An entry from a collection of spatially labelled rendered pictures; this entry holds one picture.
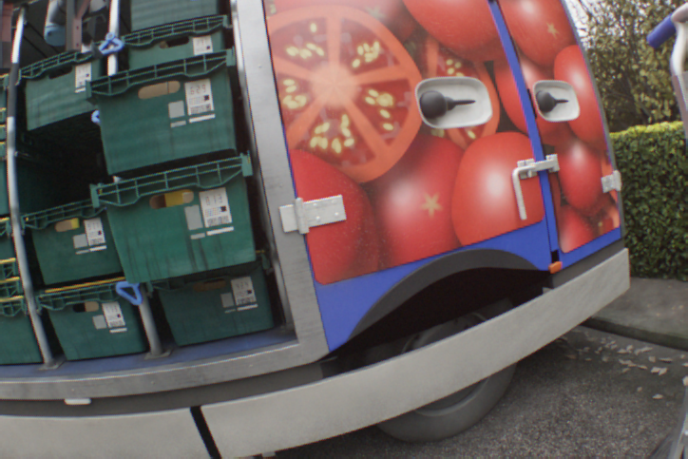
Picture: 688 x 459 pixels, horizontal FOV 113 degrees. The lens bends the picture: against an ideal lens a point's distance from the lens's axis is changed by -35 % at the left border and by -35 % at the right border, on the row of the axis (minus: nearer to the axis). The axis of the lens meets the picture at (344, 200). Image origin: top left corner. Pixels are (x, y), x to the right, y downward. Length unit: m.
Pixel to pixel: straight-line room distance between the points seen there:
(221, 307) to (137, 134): 0.58
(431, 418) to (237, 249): 0.98
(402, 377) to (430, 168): 0.65
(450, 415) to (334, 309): 0.73
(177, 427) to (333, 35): 1.26
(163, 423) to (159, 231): 0.59
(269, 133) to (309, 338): 0.57
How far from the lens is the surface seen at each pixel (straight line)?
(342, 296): 0.97
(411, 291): 1.03
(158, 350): 1.18
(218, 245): 0.83
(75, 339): 1.34
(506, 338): 1.31
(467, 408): 1.50
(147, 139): 0.89
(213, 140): 0.86
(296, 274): 0.94
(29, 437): 1.48
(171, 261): 0.86
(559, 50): 1.68
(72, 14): 0.53
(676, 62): 0.74
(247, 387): 1.06
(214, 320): 1.15
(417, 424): 1.39
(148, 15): 1.39
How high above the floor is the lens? 1.00
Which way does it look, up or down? 1 degrees up
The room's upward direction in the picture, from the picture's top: 12 degrees counter-clockwise
